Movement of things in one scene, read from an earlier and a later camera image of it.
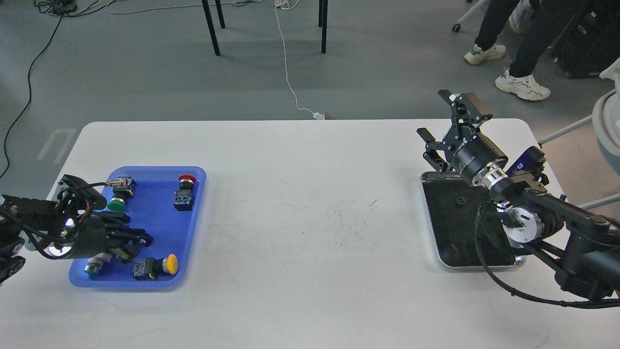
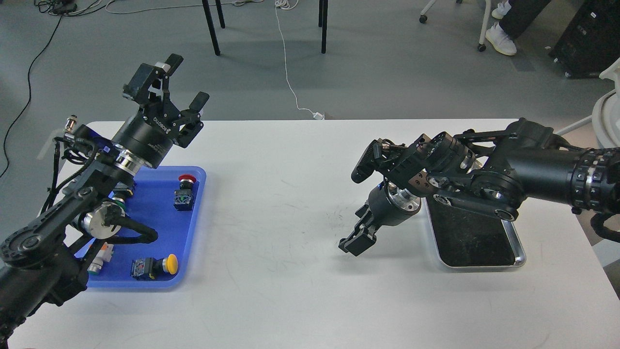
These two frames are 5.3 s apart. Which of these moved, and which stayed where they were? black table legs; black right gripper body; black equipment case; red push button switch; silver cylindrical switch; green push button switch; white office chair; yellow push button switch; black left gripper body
Moved: black right gripper body; black left gripper body
Stayed: silver cylindrical switch; black table legs; white office chair; green push button switch; black equipment case; yellow push button switch; red push button switch
